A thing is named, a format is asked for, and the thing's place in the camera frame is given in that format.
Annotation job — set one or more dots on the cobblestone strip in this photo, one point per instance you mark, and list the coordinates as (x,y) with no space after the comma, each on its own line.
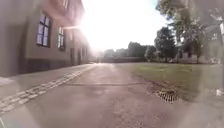
(36,89)

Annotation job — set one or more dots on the round drain grate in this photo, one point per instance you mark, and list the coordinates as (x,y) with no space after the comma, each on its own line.
(167,95)

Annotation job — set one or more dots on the low wall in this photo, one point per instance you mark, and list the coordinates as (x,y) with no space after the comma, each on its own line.
(121,59)

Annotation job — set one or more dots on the large tree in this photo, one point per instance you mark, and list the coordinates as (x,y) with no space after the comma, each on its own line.
(191,26)

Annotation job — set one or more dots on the row of trees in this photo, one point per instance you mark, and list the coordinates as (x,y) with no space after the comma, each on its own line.
(143,50)

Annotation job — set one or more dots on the grey paved pavement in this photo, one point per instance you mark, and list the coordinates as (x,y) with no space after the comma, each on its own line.
(33,78)

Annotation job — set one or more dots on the brown gravel path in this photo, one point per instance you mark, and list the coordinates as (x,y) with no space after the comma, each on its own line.
(100,100)

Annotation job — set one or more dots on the grass lawn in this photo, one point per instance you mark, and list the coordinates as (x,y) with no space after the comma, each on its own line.
(180,74)

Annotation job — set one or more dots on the beige building with windows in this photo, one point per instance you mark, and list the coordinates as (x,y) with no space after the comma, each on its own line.
(40,36)

